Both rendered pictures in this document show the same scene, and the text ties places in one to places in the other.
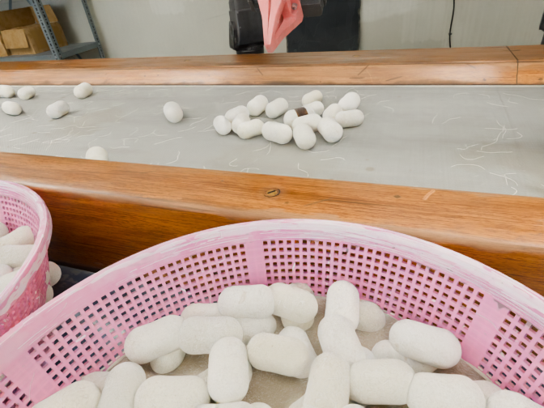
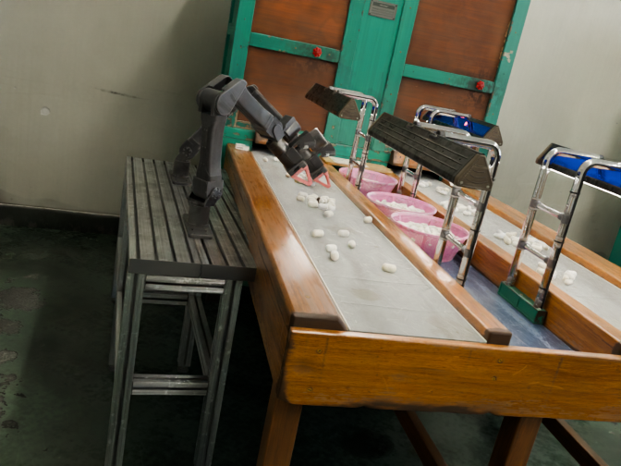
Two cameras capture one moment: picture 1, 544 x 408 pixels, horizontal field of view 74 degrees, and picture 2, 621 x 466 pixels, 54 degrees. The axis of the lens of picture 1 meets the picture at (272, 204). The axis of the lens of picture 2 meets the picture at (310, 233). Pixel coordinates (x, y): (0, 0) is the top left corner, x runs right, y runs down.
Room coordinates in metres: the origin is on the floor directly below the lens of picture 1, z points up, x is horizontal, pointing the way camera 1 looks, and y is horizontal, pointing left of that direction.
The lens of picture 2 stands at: (1.66, 1.60, 1.23)
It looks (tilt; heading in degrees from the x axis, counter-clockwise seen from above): 16 degrees down; 232
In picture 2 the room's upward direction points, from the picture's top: 11 degrees clockwise
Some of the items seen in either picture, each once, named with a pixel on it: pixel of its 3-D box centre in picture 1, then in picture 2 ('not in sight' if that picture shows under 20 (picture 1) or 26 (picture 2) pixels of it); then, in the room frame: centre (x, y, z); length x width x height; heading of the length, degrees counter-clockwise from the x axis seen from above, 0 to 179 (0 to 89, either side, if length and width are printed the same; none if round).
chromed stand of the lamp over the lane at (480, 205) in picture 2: not in sight; (433, 217); (0.50, 0.58, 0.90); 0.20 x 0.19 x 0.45; 67
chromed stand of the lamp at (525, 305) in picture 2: not in sight; (568, 236); (0.13, 0.74, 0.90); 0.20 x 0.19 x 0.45; 67
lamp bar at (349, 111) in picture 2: not in sight; (330, 99); (0.19, -0.34, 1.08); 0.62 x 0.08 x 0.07; 67
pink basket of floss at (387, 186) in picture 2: not in sight; (366, 185); (-0.13, -0.39, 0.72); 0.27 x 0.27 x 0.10
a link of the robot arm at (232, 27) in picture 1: (250, 33); (203, 193); (0.85, 0.00, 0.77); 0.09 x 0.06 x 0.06; 106
